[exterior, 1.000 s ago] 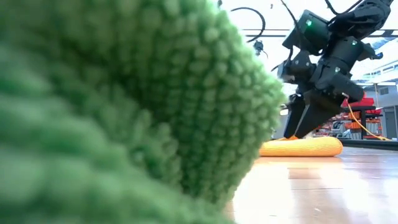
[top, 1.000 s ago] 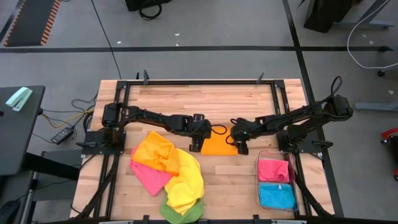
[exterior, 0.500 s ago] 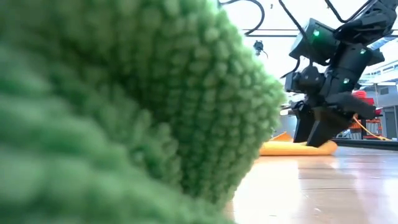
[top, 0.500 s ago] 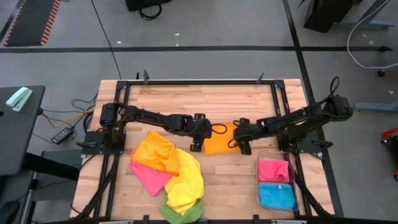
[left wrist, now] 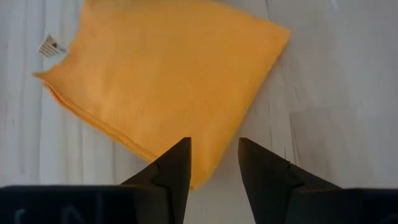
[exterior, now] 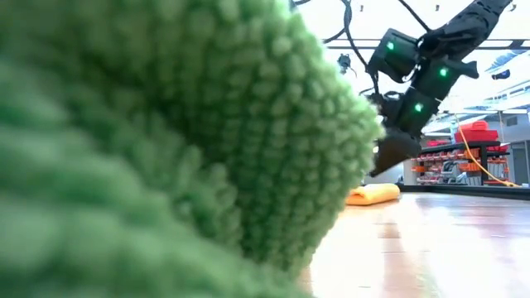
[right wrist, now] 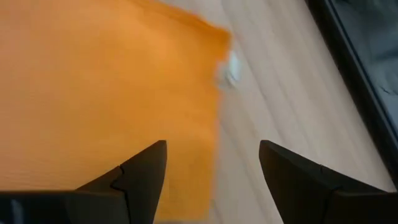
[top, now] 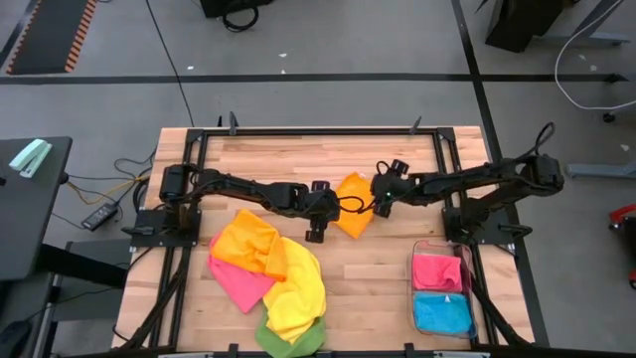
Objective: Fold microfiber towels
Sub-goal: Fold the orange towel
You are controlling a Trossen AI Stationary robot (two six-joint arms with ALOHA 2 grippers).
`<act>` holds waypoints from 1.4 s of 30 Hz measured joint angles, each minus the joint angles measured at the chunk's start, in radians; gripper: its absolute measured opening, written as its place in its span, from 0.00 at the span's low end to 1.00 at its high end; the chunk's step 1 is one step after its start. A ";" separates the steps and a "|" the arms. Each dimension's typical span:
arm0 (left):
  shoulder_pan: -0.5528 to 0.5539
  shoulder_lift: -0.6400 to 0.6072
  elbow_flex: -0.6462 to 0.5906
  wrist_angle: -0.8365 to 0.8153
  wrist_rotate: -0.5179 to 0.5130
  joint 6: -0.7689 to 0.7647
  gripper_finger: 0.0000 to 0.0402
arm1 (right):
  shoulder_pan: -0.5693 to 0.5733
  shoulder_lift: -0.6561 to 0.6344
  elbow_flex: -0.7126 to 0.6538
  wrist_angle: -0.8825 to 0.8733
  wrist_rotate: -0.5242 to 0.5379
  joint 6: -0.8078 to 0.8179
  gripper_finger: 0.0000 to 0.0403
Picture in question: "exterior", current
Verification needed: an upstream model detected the black overhead beam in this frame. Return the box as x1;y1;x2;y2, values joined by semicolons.
322;38;530;51

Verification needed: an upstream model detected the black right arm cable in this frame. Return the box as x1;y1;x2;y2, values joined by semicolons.
397;0;432;33

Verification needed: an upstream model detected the dark hanging camera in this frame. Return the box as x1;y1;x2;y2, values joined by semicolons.
337;52;357;78

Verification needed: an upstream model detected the orange microfiber towel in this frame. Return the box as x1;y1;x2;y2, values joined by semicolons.
345;183;402;207

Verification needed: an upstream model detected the green microfiber towel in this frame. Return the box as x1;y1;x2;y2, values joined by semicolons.
0;0;385;298

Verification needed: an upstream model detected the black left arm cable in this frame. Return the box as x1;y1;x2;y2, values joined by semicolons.
289;0;380;96

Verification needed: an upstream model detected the black shelf with red bins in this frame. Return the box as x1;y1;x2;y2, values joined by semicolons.
409;139;511;187

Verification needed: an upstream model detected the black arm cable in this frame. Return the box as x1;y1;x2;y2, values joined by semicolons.
397;0;432;33
289;0;380;96

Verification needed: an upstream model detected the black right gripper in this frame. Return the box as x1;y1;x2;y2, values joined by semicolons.
369;86;441;178

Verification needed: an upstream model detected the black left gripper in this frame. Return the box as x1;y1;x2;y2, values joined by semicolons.
367;27;420;84

